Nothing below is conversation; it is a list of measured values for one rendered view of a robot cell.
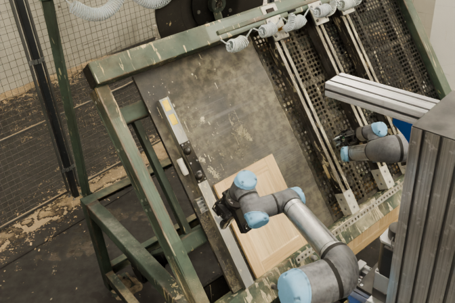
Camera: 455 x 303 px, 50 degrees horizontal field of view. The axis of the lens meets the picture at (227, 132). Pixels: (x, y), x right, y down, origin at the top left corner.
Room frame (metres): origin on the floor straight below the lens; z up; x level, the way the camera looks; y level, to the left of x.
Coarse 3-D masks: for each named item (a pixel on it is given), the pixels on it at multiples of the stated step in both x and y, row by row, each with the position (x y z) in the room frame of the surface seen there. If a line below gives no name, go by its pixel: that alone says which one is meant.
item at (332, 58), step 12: (336, 0) 2.56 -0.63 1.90; (312, 12) 2.61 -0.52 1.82; (312, 24) 2.63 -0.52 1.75; (312, 36) 2.62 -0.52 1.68; (324, 36) 2.60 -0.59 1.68; (324, 48) 2.55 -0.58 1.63; (324, 60) 2.55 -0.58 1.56; (336, 60) 2.53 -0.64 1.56; (336, 72) 2.48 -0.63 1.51; (348, 108) 2.40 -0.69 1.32; (360, 108) 2.40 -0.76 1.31; (348, 120) 2.40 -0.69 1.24; (360, 120) 2.35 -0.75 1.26; (372, 168) 2.24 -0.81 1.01; (384, 168) 2.22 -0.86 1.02; (384, 180) 2.18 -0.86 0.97
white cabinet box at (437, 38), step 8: (440, 0) 5.00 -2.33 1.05; (448, 0) 4.94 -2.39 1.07; (440, 8) 4.99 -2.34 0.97; (448, 8) 4.93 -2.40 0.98; (440, 16) 4.98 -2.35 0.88; (448, 16) 4.92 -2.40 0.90; (432, 24) 5.03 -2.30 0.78; (440, 24) 4.97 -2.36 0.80; (448, 24) 4.91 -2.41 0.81; (432, 32) 5.02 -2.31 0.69; (440, 32) 4.96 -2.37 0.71; (448, 32) 4.89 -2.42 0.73; (432, 40) 5.01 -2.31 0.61; (440, 40) 4.95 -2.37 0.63; (448, 40) 4.88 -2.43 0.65; (440, 48) 4.94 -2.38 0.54; (448, 48) 4.87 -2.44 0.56; (440, 56) 4.93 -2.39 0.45; (448, 56) 4.86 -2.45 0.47; (440, 64) 4.91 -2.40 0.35; (448, 64) 4.85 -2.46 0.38; (448, 72) 4.84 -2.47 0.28; (448, 80) 4.83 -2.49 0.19
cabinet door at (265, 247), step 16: (272, 160) 2.03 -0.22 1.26; (256, 176) 1.95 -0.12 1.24; (272, 176) 1.98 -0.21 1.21; (272, 192) 1.92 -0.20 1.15; (272, 224) 1.82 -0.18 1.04; (288, 224) 1.85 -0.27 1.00; (240, 240) 1.70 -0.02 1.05; (256, 240) 1.73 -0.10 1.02; (272, 240) 1.76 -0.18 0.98; (288, 240) 1.79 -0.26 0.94; (304, 240) 1.82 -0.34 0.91; (256, 256) 1.68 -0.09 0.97; (272, 256) 1.71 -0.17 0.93; (256, 272) 1.63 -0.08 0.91
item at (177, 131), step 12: (168, 120) 1.94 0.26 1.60; (180, 132) 1.92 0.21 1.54; (192, 180) 1.82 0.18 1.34; (204, 192) 1.78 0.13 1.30; (216, 228) 1.70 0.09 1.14; (228, 228) 1.70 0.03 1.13; (228, 240) 1.67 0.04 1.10; (228, 252) 1.64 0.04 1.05; (240, 264) 1.61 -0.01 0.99; (240, 276) 1.58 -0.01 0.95
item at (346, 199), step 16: (288, 16) 2.37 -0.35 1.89; (272, 48) 2.44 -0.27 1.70; (288, 64) 2.39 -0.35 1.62; (288, 80) 2.34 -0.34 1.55; (304, 96) 2.30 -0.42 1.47; (304, 112) 2.25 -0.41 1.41; (320, 128) 2.21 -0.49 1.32; (320, 144) 2.15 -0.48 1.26; (320, 160) 2.15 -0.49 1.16; (336, 160) 2.13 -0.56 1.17; (336, 176) 2.07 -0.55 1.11; (336, 192) 2.06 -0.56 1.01; (352, 208) 1.98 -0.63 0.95
